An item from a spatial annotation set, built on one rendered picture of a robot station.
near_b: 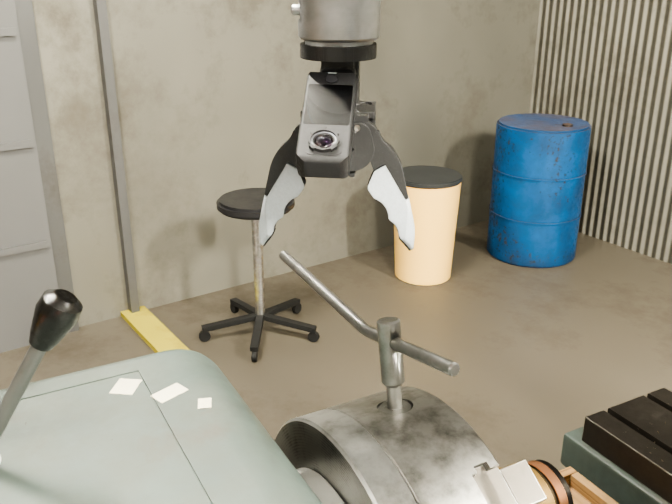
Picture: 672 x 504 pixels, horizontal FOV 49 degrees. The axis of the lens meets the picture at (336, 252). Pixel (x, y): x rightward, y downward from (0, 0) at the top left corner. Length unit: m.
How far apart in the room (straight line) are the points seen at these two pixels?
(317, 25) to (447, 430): 0.38
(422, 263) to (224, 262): 1.04
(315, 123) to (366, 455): 0.29
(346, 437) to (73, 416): 0.24
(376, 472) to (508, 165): 3.63
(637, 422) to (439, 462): 0.63
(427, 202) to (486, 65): 1.26
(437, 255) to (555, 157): 0.83
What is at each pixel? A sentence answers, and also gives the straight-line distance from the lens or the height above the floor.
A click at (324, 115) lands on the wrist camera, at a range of 0.65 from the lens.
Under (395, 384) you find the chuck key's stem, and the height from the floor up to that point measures 1.26.
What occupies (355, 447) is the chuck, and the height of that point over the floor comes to 1.24.
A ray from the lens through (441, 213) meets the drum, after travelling 3.83.
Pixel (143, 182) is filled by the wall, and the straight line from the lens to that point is 3.61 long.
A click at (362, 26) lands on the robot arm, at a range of 0.68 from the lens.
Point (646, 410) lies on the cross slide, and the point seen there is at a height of 0.97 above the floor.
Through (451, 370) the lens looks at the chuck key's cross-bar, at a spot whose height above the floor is 1.32.
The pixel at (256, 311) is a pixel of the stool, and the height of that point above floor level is 0.12.
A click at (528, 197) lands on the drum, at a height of 0.42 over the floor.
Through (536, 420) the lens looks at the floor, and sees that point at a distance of 2.97.
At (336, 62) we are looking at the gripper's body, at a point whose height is 1.54.
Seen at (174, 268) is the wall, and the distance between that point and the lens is 3.80.
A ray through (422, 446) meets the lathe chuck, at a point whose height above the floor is 1.23.
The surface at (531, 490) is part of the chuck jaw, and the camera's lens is 0.71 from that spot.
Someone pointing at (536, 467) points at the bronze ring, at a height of 1.12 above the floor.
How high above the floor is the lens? 1.63
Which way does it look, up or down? 22 degrees down
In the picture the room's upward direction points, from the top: straight up
